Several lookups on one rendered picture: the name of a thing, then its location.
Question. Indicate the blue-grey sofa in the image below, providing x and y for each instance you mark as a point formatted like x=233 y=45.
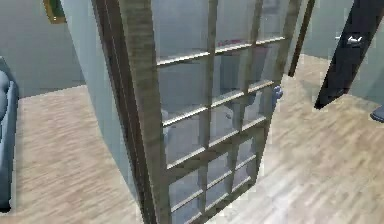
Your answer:
x=6 y=140

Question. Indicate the brown glass-paned room door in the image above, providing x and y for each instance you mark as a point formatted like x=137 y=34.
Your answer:
x=143 y=100

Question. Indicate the grey round door knob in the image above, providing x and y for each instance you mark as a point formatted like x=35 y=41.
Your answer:
x=277 y=93

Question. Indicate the black room door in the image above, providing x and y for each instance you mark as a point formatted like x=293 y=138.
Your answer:
x=350 y=53

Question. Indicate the dark blue round object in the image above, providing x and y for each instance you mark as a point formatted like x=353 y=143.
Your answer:
x=378 y=114

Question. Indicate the gold-framed green wall picture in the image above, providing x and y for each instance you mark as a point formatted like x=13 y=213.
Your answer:
x=55 y=10

